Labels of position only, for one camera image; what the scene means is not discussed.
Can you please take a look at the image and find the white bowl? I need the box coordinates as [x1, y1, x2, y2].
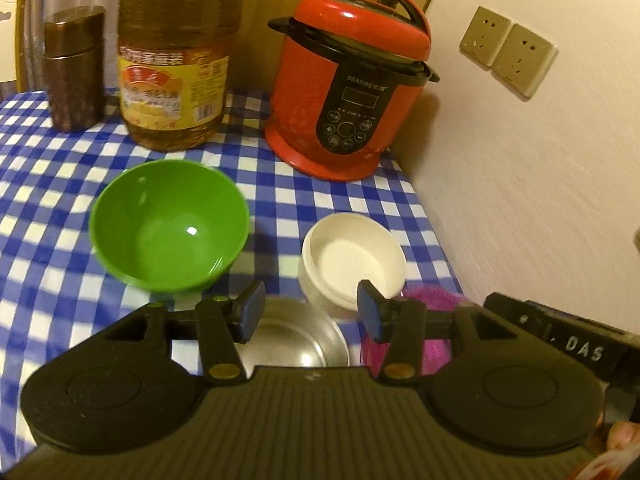
[301, 212, 407, 311]
[298, 260, 351, 318]

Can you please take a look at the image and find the red electric pressure cooker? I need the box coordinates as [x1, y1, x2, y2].
[264, 0, 442, 182]

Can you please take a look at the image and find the white wooden chair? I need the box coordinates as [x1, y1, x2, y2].
[0, 0, 26, 83]

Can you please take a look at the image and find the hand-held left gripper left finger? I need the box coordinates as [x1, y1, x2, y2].
[80, 280, 266, 385]

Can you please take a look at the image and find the red patterned clothing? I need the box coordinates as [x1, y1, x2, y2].
[587, 447, 640, 480]

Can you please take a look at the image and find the beige wall socket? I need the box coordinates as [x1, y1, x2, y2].
[492, 22, 559, 101]
[459, 6, 513, 67]

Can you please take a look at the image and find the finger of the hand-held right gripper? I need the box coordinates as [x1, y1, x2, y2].
[482, 291, 528, 326]

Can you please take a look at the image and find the large cooking oil bottle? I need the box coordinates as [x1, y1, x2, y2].
[117, 0, 249, 152]

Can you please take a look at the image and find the brown cylindrical canister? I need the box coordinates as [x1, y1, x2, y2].
[42, 5, 107, 134]

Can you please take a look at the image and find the purple transparent plate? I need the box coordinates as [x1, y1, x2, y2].
[360, 284, 473, 376]

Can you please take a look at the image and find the stainless steel bowl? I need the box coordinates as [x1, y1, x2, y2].
[235, 297, 351, 368]

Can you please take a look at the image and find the person's right hand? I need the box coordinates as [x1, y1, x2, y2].
[606, 421, 640, 463]

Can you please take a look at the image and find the green plastic bowl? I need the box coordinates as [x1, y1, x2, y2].
[89, 160, 251, 295]

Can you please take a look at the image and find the blue white checkered tablecloth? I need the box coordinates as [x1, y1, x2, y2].
[0, 87, 466, 391]

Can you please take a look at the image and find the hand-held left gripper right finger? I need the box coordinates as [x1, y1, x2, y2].
[356, 280, 543, 382]

